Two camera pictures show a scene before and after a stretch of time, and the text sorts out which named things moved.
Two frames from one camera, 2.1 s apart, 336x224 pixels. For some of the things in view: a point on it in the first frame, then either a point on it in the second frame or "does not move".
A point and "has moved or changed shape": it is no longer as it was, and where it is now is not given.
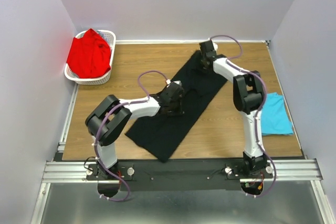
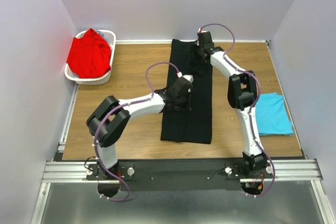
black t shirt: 161,135 has moved or changed shape
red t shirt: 90,55 does not move
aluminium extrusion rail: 70,171 does not move
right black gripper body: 204,70 -> 197,56
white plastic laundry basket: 109,36 does not move
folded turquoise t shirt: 274,119 does not move
